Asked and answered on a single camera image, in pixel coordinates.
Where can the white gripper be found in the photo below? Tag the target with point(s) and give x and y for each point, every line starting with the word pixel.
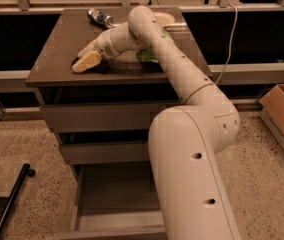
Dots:
pixel 104 46

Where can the black rxbar chocolate wrapper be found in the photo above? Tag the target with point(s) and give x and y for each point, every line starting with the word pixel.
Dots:
pixel 102 67

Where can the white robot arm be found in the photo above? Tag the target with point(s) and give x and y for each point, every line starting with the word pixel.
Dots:
pixel 184 139

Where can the grey drawer cabinet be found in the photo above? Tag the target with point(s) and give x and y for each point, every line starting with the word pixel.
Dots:
pixel 126 80

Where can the grey top drawer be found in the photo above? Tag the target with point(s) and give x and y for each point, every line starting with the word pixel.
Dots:
pixel 90 117

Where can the grey drawer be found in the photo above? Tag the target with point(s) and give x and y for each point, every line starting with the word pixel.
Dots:
pixel 90 117
pixel 116 201
pixel 106 152

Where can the grey middle drawer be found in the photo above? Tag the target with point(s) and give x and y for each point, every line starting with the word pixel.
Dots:
pixel 106 152

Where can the grey bottom drawer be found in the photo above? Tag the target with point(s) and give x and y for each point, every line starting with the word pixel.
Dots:
pixel 116 201

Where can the blue soda can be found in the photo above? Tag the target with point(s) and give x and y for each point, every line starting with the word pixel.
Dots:
pixel 99 17

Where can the green chip bag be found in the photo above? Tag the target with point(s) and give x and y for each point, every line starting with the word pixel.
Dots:
pixel 147 54

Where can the black metal bar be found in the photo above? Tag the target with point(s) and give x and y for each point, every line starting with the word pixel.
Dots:
pixel 25 171

